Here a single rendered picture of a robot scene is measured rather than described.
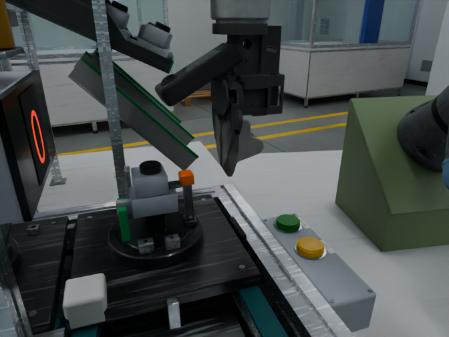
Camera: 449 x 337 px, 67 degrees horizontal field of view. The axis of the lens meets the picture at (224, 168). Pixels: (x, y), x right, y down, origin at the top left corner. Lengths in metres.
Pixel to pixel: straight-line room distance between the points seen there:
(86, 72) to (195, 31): 8.98
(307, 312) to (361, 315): 0.09
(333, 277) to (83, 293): 0.32
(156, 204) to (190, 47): 9.15
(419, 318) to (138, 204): 0.46
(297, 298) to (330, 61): 5.48
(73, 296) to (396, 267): 0.55
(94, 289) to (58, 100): 4.03
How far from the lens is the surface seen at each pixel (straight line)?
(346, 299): 0.48
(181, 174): 0.49
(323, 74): 5.78
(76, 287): 0.46
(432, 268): 0.76
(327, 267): 0.52
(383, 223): 0.73
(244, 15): 0.44
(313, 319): 0.44
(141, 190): 0.47
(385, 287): 0.67
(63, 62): 4.37
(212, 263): 0.49
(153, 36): 0.70
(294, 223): 0.58
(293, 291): 0.47
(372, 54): 6.49
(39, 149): 0.27
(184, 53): 9.53
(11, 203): 0.22
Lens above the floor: 1.28
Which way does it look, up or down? 23 degrees down
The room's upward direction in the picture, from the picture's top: straight up
